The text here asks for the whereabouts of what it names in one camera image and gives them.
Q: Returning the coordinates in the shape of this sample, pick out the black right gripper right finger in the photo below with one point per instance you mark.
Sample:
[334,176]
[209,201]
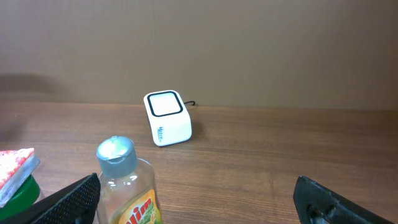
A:
[317,204]

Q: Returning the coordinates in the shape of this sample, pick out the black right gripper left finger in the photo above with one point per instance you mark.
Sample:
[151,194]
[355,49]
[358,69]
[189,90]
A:
[74,204]

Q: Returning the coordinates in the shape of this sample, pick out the green lidded jar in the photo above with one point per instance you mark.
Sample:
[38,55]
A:
[28,194]

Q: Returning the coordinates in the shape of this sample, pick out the yellow dish soap bottle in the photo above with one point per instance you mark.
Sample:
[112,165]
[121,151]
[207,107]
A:
[128,193]

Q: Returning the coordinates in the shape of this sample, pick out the red patterned small carton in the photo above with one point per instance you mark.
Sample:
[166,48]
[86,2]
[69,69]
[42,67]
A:
[16,167]

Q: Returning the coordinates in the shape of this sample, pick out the white barcode scanner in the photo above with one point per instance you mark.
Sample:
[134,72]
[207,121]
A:
[169,120]

